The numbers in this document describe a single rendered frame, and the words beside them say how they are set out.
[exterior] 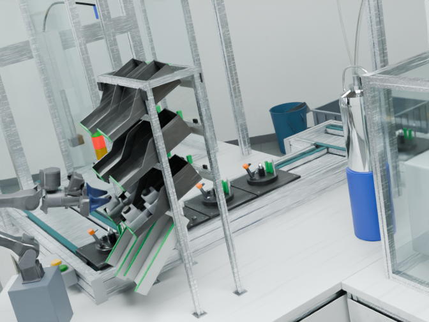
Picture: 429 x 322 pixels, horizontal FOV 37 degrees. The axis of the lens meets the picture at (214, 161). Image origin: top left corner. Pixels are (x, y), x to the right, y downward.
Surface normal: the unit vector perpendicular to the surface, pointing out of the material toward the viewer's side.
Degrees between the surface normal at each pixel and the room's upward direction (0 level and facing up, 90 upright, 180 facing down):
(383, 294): 0
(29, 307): 90
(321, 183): 90
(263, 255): 0
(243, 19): 90
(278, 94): 90
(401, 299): 0
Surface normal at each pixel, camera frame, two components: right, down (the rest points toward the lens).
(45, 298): -0.05, 0.34
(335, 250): -0.19, -0.93
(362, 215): -0.59, 0.37
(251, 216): 0.55, 0.17
